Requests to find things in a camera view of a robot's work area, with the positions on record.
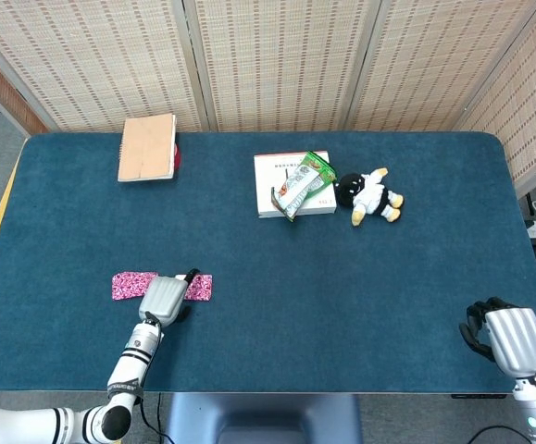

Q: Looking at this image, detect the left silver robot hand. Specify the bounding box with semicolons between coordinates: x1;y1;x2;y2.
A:
137;266;203;327

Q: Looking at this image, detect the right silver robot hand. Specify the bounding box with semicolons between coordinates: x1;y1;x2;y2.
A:
458;296;536;380

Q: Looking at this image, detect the pink patterned cloth pouch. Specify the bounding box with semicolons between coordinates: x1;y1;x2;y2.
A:
111;271;159;302

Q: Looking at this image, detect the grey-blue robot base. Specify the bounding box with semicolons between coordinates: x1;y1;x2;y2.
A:
163;392;364;444

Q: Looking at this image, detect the tan spiral notebook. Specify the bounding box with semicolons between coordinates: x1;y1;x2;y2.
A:
117;114;178;183

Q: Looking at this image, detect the white flat cardboard box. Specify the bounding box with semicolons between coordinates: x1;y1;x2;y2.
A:
254;150;337;219

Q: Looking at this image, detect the green snack bag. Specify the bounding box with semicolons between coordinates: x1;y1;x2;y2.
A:
269;150;338;224

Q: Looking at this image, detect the black and white plush doll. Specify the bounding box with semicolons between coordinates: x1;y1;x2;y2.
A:
332;166;405;228

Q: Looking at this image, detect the woven bamboo screen panel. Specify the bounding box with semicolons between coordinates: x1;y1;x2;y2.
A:
455;0;536;186
181;0;382;133
0;0;204;135
343;0;536;133

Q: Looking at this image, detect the black floor cable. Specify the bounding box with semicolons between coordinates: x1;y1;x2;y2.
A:
468;424;535;444

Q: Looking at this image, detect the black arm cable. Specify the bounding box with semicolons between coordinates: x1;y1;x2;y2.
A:
138;392;171;444

